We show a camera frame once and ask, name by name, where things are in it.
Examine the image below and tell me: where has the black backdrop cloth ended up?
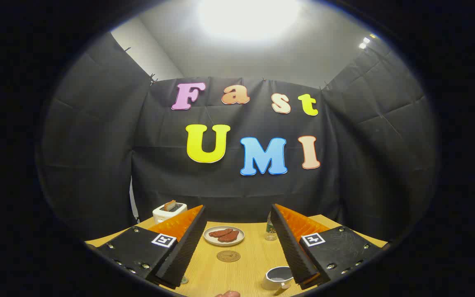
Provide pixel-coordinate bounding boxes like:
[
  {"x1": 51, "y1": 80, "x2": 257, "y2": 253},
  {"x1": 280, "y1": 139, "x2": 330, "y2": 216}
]
[{"x1": 35, "y1": 32, "x2": 438, "y2": 242}]

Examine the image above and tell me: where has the round brown coaster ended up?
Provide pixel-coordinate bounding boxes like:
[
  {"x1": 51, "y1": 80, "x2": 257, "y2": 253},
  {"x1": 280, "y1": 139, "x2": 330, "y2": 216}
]
[{"x1": 216, "y1": 250, "x2": 241, "y2": 263}]

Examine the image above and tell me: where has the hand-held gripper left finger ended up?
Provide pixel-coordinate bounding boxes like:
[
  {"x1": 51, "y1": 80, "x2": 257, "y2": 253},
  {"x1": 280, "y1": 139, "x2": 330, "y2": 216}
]
[{"x1": 96, "y1": 205, "x2": 208, "y2": 290}]

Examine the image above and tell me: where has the ceiling light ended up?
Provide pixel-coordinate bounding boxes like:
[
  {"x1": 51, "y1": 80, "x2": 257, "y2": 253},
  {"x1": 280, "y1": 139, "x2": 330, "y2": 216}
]
[{"x1": 196, "y1": 0, "x2": 304, "y2": 42}]

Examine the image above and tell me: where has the white cup with wooden handle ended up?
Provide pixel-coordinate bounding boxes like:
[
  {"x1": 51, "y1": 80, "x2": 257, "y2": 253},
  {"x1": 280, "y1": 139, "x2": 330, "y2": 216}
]
[{"x1": 261, "y1": 266, "x2": 295, "y2": 296}]

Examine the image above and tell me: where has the cream toaster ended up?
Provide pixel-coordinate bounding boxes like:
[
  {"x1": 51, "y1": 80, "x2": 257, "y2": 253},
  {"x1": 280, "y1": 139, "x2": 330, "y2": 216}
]
[{"x1": 153, "y1": 201, "x2": 188, "y2": 224}]

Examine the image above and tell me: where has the wooden table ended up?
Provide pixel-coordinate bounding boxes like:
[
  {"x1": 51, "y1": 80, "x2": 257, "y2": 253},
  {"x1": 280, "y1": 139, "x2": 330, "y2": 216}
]
[{"x1": 85, "y1": 214, "x2": 388, "y2": 297}]

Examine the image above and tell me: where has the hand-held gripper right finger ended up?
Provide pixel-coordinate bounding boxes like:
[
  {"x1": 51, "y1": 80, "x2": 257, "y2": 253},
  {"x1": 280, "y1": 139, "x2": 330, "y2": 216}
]
[{"x1": 270, "y1": 204, "x2": 388, "y2": 290}]

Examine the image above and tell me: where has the round white plate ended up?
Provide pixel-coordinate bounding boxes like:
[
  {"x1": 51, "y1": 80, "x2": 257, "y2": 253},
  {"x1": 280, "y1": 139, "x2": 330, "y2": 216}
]
[{"x1": 203, "y1": 226, "x2": 245, "y2": 247}]

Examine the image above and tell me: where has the clear plastic water bottle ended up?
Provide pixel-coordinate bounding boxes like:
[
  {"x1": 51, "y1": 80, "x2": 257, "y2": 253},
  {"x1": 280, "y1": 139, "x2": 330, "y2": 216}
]
[{"x1": 265, "y1": 212, "x2": 278, "y2": 241}]

